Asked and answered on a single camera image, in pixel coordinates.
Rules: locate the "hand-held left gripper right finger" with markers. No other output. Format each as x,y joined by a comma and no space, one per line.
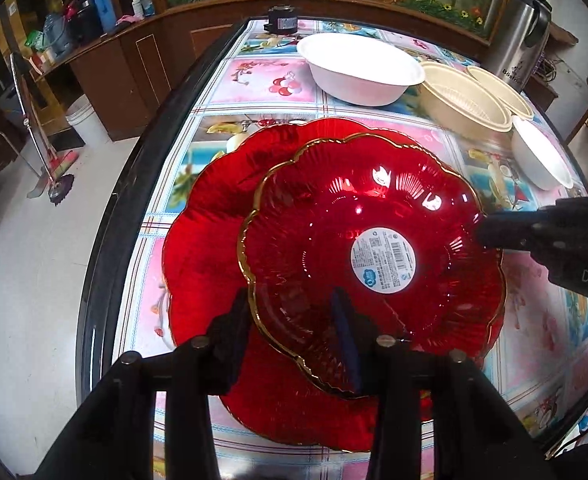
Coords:
351,350

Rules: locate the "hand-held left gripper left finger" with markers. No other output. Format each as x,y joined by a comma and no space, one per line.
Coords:
231,330

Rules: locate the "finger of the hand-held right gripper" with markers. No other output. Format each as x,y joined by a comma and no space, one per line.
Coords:
509,230

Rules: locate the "small white bowl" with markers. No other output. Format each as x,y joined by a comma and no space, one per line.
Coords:
539,152

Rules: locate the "large red glass plate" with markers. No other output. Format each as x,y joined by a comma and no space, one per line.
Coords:
204,240

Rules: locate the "small red gold-rimmed plate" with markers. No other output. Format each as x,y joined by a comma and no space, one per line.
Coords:
314,240

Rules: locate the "beige slotted plastic basin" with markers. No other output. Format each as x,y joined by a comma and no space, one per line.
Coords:
459,102

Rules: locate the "large white bowl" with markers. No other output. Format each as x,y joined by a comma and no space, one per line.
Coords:
359,67

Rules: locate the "black-edged table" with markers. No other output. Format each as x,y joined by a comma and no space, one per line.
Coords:
124,240

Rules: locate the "stainless steel thermos kettle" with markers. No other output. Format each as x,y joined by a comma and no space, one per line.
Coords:
516,40

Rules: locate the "fruit print tablecloth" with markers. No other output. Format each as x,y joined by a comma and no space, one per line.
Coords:
269,90

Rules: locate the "white bucket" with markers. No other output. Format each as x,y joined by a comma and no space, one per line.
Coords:
86,122

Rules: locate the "brown wooden cabinet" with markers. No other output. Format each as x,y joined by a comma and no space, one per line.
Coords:
109,85

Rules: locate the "small black cylindrical device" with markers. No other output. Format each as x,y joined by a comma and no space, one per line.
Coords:
282,19

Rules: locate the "pink cloth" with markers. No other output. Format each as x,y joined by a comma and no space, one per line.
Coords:
131,20

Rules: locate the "white bottle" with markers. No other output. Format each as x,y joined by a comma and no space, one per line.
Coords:
137,4

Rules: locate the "clear blue water jug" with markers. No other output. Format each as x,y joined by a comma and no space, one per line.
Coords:
56,35

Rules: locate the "blue plastic container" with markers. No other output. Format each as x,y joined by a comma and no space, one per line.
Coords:
105,7

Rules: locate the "black kitchen appliance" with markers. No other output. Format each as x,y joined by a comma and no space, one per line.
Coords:
84,15

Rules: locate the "green bag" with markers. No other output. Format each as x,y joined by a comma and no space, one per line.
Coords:
34,41

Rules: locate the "cardboard box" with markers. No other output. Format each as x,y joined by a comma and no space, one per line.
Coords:
9,22

